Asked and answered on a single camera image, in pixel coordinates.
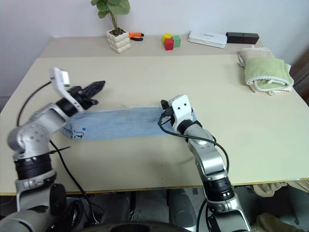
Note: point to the yellow wooden block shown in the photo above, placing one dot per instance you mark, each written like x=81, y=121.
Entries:
x=166, y=36

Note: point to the folded beige towel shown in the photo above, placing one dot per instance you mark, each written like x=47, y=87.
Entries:
x=246, y=54

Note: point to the long black box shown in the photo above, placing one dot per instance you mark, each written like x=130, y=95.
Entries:
x=242, y=38

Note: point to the green wooden block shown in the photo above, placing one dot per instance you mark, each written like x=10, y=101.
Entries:
x=177, y=41

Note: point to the green leafy plant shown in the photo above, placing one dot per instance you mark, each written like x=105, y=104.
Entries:
x=113, y=6

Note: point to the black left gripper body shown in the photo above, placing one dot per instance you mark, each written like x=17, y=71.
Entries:
x=78, y=95

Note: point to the light blue towel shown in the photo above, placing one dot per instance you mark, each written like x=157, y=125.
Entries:
x=120, y=123

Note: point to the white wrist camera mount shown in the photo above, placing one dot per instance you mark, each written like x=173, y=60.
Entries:
x=58, y=82
x=181, y=106

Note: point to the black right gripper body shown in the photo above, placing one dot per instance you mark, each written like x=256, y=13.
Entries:
x=169, y=116

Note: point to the folded green towel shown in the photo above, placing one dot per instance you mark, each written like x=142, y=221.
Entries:
x=265, y=68

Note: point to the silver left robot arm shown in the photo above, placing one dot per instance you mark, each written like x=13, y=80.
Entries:
x=36, y=128

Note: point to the flat white box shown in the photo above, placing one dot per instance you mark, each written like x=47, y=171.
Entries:
x=207, y=38

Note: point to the white bubble plant pot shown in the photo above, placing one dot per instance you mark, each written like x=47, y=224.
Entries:
x=118, y=42

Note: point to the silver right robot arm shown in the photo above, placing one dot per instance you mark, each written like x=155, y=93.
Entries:
x=207, y=157

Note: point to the dark rounded shape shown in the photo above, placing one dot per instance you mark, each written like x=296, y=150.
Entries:
x=181, y=207

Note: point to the person's beige trousers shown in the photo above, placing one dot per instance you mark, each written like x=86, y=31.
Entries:
x=272, y=189

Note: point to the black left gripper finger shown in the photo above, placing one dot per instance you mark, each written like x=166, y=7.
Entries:
x=91, y=101
x=95, y=87

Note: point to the red wooden block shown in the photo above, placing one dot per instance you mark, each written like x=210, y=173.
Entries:
x=169, y=44

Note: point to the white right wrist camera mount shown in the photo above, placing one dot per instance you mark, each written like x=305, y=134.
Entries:
x=181, y=106

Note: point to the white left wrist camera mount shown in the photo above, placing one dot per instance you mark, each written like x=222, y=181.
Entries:
x=58, y=82

